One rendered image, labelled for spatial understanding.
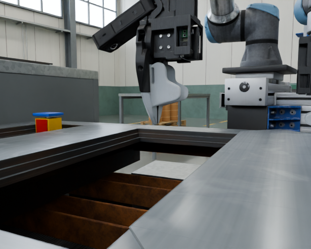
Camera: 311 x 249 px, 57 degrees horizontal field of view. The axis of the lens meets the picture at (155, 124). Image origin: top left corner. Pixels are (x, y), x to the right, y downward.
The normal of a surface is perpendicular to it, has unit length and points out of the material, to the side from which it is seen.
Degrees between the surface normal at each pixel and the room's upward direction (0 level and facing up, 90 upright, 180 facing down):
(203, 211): 0
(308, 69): 90
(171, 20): 90
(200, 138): 90
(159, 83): 92
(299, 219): 0
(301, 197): 0
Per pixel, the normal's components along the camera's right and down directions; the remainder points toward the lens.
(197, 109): -0.56, 0.09
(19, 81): 0.91, 0.04
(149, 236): 0.00, -0.99
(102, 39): -0.35, 0.09
